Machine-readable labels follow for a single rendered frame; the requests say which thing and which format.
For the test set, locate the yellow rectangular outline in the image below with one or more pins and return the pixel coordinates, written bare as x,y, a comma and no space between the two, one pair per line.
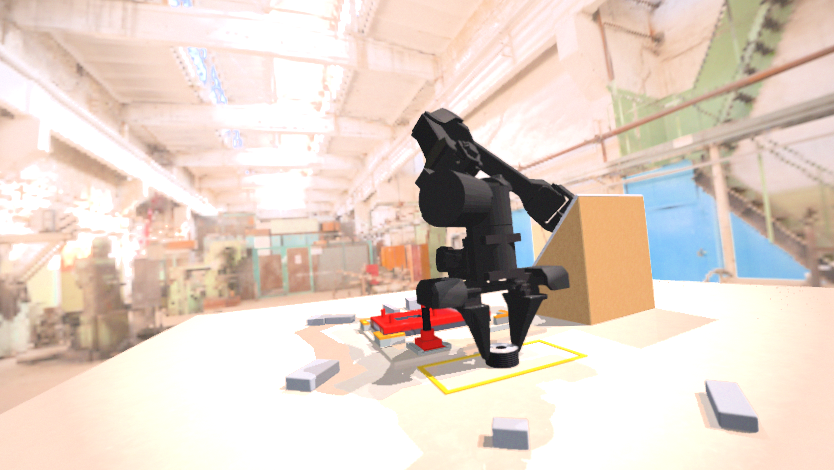
446,391

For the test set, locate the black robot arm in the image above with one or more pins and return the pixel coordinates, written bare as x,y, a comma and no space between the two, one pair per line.
452,196

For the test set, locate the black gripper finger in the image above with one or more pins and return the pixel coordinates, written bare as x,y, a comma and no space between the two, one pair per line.
478,321
521,311

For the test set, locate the black wheel with white hub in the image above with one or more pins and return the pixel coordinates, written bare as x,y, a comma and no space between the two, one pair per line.
503,356

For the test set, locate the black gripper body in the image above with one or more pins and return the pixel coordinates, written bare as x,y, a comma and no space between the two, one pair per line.
492,257

